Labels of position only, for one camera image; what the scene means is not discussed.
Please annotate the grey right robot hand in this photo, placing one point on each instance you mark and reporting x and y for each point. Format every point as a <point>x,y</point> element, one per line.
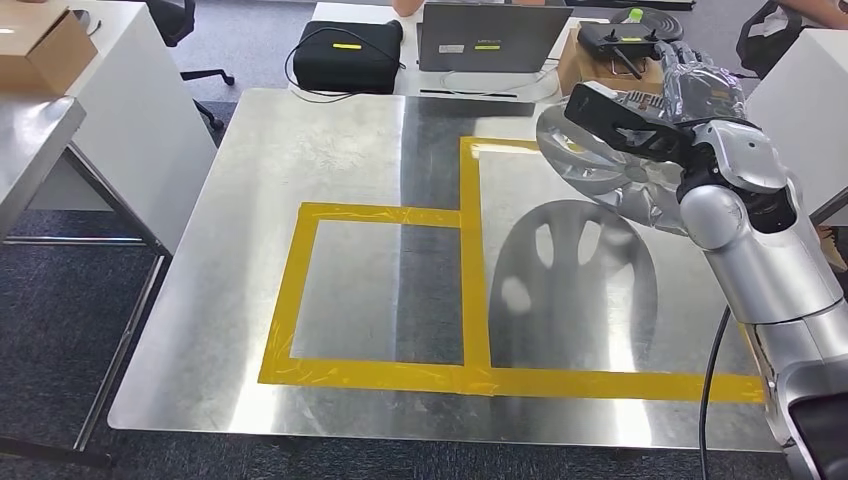
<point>705,89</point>

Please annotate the silver grey wheel hubcap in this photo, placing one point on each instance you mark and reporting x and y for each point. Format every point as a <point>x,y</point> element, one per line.
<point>596,179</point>

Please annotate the steel workbench table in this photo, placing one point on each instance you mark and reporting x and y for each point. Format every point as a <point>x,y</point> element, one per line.
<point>232,265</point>

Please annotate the black office chair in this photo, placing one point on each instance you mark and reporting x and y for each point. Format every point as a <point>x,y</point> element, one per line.
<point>762,46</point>
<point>172,16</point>

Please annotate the black round stool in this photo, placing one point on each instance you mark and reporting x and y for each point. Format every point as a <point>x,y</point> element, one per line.
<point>666,23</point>

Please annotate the green bottle cap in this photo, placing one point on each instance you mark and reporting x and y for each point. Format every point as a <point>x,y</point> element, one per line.
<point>636,15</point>

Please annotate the black remote controller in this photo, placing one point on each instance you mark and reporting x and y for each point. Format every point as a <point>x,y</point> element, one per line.
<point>609,38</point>

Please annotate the small brown cardboard box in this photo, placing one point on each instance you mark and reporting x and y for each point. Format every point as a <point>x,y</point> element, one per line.
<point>576,73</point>

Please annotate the person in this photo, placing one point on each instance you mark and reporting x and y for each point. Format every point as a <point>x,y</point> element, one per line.
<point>818,12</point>
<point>407,6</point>

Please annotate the grey laptop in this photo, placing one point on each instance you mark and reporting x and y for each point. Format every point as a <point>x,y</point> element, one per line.
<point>520,33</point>

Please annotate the person's foot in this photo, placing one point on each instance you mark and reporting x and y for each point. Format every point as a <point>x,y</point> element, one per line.
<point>833,250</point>

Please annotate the white desk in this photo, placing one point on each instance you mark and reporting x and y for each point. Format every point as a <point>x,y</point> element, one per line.
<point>411,83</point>
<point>136,132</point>

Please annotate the large yellow tape outline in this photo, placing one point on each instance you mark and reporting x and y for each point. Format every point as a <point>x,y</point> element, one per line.
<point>474,298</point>

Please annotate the black carry bag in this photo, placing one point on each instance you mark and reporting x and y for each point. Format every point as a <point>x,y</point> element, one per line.
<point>348,69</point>

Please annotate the small yellow tape outline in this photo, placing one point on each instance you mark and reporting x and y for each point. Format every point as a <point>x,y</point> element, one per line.
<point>286,298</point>

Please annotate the large brown cardboard box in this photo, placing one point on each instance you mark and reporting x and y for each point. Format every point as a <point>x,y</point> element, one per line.
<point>40,53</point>

